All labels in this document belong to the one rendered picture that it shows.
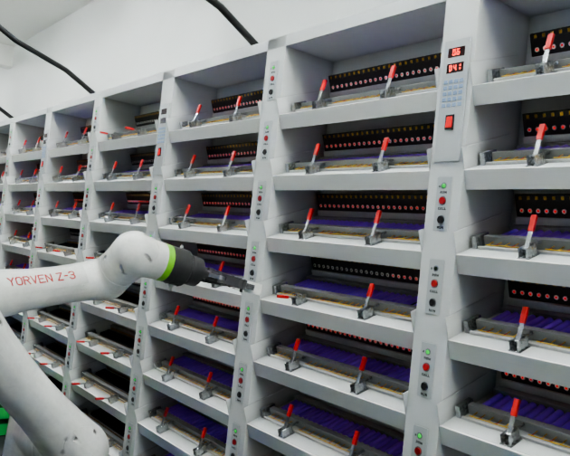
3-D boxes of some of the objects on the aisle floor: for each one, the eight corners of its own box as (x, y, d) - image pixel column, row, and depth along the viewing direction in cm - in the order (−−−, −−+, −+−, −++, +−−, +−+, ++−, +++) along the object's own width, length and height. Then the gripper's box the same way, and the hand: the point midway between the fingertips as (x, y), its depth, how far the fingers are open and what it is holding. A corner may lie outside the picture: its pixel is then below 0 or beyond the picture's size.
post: (407, 750, 142) (481, -25, 146) (375, 723, 149) (448, -15, 154) (464, 717, 154) (531, 3, 159) (432, 693, 162) (497, 11, 166)
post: (228, 594, 197) (287, 34, 201) (212, 580, 204) (268, 40, 209) (280, 579, 209) (335, 52, 214) (263, 565, 217) (316, 56, 221)
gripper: (166, 280, 170) (238, 299, 185) (197, 286, 158) (271, 307, 172) (173, 251, 171) (244, 273, 186) (205, 256, 159) (279, 279, 173)
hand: (248, 287), depth 177 cm, fingers open, 3 cm apart
